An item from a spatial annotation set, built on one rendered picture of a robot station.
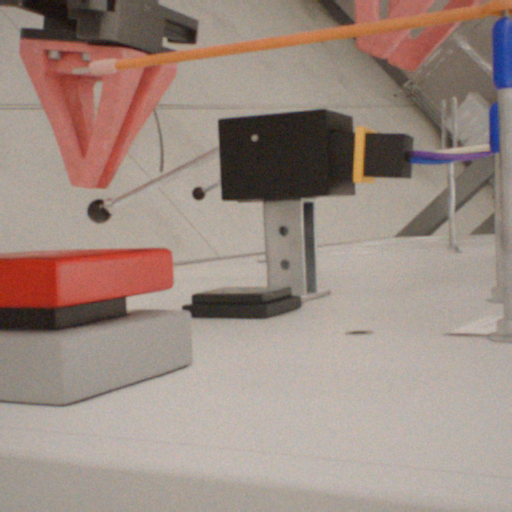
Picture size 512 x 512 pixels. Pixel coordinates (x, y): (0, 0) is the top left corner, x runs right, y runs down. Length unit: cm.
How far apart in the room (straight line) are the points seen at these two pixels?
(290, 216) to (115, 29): 12
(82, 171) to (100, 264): 26
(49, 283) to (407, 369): 9
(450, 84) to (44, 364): 789
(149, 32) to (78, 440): 32
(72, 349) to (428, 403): 8
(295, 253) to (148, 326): 20
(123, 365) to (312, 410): 6
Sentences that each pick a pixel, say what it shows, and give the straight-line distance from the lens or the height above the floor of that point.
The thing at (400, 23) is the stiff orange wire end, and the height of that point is 120.
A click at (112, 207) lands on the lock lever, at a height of 102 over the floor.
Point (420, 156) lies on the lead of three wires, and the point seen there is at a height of 116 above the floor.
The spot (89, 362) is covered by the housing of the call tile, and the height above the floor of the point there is 111.
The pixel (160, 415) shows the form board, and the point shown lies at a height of 112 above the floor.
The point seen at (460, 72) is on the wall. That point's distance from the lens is 806.
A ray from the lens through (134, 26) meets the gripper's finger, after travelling 46.
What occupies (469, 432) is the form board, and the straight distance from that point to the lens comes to 17.
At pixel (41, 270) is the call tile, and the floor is 112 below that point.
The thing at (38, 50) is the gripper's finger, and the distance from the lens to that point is 48.
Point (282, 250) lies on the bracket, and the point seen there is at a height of 108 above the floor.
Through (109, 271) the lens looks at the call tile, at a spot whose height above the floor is 112.
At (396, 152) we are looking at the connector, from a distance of 41.
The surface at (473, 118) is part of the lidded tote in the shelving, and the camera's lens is 750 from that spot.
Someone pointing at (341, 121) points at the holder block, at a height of 114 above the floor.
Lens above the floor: 123
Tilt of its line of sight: 23 degrees down
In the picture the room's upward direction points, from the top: 45 degrees clockwise
